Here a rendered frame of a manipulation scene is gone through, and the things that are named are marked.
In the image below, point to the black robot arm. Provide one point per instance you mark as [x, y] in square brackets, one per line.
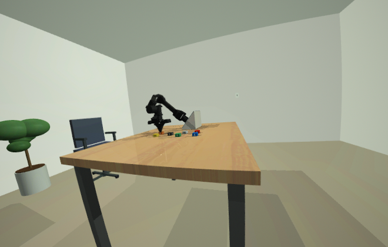
[152, 108]

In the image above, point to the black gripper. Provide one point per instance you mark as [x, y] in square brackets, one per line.
[161, 123]

